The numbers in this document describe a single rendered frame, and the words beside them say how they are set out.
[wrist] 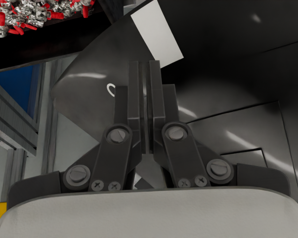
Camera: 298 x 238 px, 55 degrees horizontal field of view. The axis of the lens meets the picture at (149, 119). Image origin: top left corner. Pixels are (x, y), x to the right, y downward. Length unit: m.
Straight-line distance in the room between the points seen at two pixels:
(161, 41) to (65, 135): 1.00
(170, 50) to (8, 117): 0.50
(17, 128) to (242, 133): 0.55
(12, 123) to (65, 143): 0.51
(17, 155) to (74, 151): 0.45
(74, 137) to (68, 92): 0.92
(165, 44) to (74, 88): 0.08
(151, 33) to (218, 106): 0.05
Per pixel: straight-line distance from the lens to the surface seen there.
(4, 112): 0.61
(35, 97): 0.77
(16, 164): 0.68
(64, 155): 1.11
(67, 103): 0.22
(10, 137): 0.63
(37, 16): 0.29
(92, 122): 0.22
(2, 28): 0.32
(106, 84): 0.19
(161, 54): 0.16
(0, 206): 0.60
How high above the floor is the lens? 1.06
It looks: 23 degrees down
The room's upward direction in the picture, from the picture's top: 177 degrees clockwise
